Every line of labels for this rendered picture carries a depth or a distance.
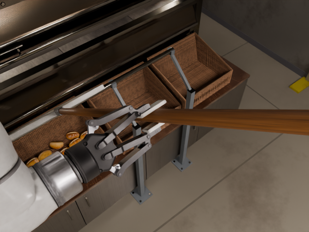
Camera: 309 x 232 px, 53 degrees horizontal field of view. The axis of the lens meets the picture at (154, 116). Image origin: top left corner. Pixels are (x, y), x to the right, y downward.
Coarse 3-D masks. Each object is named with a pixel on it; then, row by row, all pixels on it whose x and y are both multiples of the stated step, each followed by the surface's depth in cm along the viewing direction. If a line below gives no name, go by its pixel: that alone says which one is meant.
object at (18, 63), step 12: (120, 0) 205; (132, 0) 202; (156, 0) 201; (96, 12) 195; (108, 12) 193; (132, 12) 193; (72, 24) 186; (84, 24) 184; (36, 36) 180; (48, 36) 178; (60, 36) 176; (72, 36) 174; (24, 48) 171; (48, 48) 168; (0, 60) 164; (24, 60) 163; (0, 72) 158
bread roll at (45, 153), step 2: (46, 150) 218; (48, 150) 218; (42, 152) 216; (44, 152) 216; (46, 152) 216; (48, 152) 217; (50, 152) 218; (40, 154) 215; (42, 154) 215; (44, 154) 216; (46, 154) 216; (48, 154) 217; (50, 154) 218; (40, 156) 214; (42, 156) 215; (44, 156) 216; (46, 156) 216; (38, 158) 215; (40, 158) 214; (42, 158) 215; (40, 160) 215
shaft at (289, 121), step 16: (64, 112) 136; (80, 112) 113; (96, 112) 98; (160, 112) 63; (176, 112) 58; (192, 112) 53; (208, 112) 50; (224, 112) 46; (240, 112) 44; (256, 112) 41; (272, 112) 39; (288, 112) 37; (304, 112) 35; (240, 128) 44; (256, 128) 41; (272, 128) 39; (288, 128) 37; (304, 128) 35
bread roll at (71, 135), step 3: (69, 132) 228; (72, 132) 228; (75, 132) 228; (66, 135) 228; (69, 135) 227; (72, 135) 227; (75, 135) 228; (78, 135) 229; (69, 138) 228; (72, 138) 228
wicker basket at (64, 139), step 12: (72, 96) 223; (72, 120) 230; (84, 120) 235; (36, 132) 214; (48, 132) 221; (96, 132) 227; (24, 144) 212; (36, 144) 218; (48, 144) 225; (24, 156) 216; (36, 156) 221
